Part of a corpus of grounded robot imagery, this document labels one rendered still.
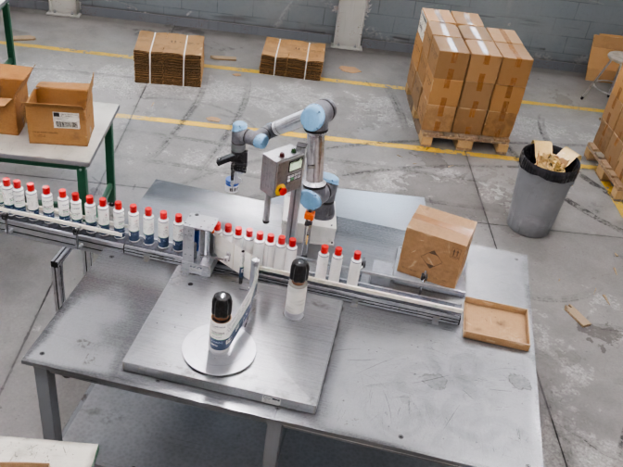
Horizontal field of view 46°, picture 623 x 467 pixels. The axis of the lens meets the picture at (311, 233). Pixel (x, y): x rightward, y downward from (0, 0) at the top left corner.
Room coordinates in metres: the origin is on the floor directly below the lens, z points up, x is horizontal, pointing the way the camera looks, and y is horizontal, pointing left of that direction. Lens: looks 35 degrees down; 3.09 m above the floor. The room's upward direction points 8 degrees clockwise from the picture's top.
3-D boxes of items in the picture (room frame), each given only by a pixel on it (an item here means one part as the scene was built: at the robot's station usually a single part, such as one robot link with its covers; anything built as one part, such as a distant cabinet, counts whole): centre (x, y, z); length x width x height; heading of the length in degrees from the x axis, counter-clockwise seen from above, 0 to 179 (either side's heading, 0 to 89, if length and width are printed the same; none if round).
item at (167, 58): (6.83, 1.61, 0.16); 0.65 x 0.54 x 0.32; 98
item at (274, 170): (2.90, 0.17, 1.38); 0.17 x 0.10 x 0.19; 139
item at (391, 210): (3.29, -0.21, 0.81); 0.90 x 0.90 x 0.04; 4
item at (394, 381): (2.69, -0.04, 0.82); 2.10 x 1.50 x 0.02; 83
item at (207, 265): (2.76, 0.50, 1.01); 0.14 x 0.13 x 0.26; 83
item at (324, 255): (2.79, -0.07, 0.98); 0.05 x 0.05 x 0.20
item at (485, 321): (2.69, -0.92, 0.85); 0.30 x 0.26 x 0.04; 83
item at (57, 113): (4.01, 1.61, 0.97); 0.51 x 0.39 x 0.37; 9
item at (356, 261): (2.77, -0.22, 0.98); 0.05 x 0.05 x 0.20
